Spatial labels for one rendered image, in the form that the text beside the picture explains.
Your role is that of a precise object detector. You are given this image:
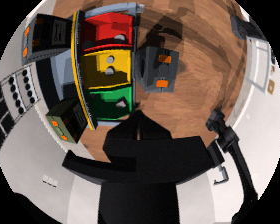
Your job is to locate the red open bin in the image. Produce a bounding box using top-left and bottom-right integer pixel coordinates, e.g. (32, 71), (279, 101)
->
(80, 12), (133, 54)

